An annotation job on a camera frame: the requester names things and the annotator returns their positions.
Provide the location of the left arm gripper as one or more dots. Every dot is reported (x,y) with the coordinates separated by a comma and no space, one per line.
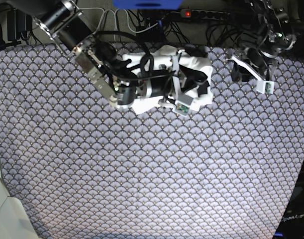
(257,57)

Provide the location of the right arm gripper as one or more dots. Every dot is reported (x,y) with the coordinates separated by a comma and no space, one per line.
(163,84)

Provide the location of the white printed T-shirt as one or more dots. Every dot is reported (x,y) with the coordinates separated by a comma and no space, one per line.
(163,57)

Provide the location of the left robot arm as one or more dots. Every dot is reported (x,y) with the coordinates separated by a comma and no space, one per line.
(258,31)

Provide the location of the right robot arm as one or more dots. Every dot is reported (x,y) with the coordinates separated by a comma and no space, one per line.
(117,80)

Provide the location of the black power strip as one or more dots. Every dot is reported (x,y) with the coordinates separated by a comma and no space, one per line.
(203,15)

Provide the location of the blue box at top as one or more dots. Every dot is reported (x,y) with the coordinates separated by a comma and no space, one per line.
(147,4)

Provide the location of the patterned fan-print tablecloth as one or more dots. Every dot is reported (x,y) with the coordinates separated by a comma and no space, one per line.
(84,170)

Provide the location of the black device with logo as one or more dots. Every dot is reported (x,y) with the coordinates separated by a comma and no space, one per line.
(292,223)

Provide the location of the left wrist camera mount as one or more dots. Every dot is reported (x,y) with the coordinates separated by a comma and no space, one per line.
(244,70)

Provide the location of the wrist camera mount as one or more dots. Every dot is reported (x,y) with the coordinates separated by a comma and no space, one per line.
(244,70)
(182,102)

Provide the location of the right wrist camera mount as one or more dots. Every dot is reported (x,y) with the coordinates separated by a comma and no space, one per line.
(182,102)

